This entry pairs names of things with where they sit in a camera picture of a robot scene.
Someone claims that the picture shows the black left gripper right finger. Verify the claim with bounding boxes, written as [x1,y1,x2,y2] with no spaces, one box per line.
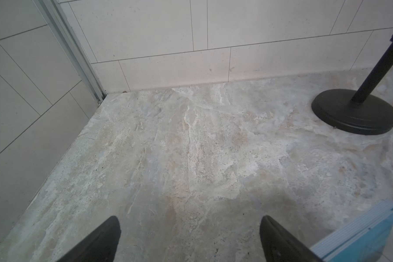
[259,215,323,262]

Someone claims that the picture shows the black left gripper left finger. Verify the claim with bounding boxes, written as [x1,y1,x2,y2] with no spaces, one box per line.
[58,216,121,262]

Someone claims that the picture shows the black round microphone stand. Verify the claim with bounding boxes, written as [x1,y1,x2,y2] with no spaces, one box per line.
[311,35,393,135]

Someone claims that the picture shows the teal card in stand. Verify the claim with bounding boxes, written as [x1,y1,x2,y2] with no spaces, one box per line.
[310,200,393,262]

